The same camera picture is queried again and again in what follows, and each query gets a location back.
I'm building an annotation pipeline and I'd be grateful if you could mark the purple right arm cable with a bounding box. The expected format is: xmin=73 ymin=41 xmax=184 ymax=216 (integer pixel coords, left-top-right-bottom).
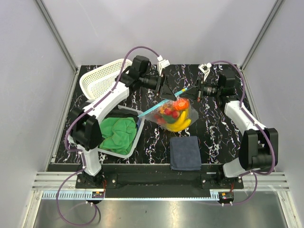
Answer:
xmin=197 ymin=60 xmax=276 ymax=205

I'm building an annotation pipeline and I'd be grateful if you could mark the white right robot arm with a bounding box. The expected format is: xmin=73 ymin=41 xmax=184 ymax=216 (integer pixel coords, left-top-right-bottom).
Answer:
xmin=180 ymin=73 xmax=278 ymax=188

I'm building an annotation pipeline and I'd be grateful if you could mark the red fake strawberry bunch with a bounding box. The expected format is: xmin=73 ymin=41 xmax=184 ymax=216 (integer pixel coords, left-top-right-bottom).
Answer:
xmin=155 ymin=107 xmax=180 ymax=123

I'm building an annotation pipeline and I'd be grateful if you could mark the green microfibre cloth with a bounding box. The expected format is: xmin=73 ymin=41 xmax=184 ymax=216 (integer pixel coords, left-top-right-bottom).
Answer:
xmin=99 ymin=117 xmax=137 ymax=155

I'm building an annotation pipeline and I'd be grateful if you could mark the white perforated plastic basket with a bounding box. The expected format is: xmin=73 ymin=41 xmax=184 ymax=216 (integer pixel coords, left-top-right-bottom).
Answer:
xmin=79 ymin=58 xmax=124 ymax=100

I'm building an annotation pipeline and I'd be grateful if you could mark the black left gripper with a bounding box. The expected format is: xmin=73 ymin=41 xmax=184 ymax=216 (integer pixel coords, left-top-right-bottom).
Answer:
xmin=140 ymin=73 xmax=177 ymax=101

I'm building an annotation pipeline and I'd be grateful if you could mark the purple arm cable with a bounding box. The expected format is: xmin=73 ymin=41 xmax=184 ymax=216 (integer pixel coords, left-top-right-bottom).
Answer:
xmin=197 ymin=60 xmax=276 ymax=205
xmin=55 ymin=46 xmax=160 ymax=225

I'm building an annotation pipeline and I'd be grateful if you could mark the left aluminium frame post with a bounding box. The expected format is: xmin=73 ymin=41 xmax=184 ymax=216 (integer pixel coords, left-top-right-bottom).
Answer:
xmin=34 ymin=0 xmax=80 ymax=73

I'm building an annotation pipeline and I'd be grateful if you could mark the aluminium front rail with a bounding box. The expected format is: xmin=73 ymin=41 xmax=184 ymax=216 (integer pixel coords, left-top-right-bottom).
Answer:
xmin=32 ymin=172 xmax=289 ymax=191

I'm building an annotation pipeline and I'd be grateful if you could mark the aluminium frame post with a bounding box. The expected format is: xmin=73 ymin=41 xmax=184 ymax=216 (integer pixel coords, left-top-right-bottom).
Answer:
xmin=240 ymin=0 xmax=285 ymax=71
xmin=34 ymin=0 xmax=80 ymax=73

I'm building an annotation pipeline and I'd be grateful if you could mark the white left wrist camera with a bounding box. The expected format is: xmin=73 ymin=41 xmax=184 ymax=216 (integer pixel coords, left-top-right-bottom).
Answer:
xmin=157 ymin=55 xmax=170 ymax=76

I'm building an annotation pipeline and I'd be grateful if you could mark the orange fake bell pepper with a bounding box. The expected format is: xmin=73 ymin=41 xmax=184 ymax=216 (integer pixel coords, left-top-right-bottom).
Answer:
xmin=173 ymin=98 xmax=190 ymax=111

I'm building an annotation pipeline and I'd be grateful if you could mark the clear zip top bag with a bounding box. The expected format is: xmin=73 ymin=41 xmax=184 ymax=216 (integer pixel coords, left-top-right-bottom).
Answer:
xmin=138 ymin=88 xmax=199 ymax=133

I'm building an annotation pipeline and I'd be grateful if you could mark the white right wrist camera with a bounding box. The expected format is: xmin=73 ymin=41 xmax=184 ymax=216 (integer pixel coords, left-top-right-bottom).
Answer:
xmin=198 ymin=63 xmax=212 ymax=82

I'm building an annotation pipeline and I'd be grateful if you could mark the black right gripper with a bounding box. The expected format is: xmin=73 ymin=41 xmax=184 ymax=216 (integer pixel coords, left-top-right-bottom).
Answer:
xmin=179 ymin=76 xmax=222 ymax=102

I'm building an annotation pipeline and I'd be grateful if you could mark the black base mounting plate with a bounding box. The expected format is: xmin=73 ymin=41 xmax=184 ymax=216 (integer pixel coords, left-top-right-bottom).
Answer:
xmin=76 ymin=172 xmax=244 ymax=190

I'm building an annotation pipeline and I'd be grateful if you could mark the black cloth in bin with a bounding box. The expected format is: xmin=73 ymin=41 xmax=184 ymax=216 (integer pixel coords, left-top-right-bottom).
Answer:
xmin=106 ymin=109 xmax=141 ymax=124

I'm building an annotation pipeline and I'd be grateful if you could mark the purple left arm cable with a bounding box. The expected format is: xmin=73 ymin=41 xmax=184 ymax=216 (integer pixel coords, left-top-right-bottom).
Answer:
xmin=55 ymin=46 xmax=160 ymax=225

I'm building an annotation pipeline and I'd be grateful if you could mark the grey plastic bin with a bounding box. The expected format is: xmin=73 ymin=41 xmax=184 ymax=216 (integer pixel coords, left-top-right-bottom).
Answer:
xmin=97 ymin=105 xmax=144 ymax=158

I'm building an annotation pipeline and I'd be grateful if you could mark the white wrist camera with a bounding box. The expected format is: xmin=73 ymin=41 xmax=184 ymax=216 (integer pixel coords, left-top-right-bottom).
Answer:
xmin=198 ymin=63 xmax=212 ymax=82
xmin=157 ymin=55 xmax=170 ymax=76

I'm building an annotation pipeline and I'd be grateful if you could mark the yellow fake banana bunch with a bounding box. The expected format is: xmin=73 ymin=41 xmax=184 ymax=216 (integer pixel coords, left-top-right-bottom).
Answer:
xmin=165 ymin=110 xmax=191 ymax=132

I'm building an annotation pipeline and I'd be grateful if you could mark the dark blue folded towel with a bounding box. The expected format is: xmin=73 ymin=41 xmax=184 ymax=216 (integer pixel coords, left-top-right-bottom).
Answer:
xmin=170 ymin=136 xmax=202 ymax=171

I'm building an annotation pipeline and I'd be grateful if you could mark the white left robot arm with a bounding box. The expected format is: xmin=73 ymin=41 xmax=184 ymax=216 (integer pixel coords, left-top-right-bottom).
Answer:
xmin=65 ymin=56 xmax=177 ymax=188

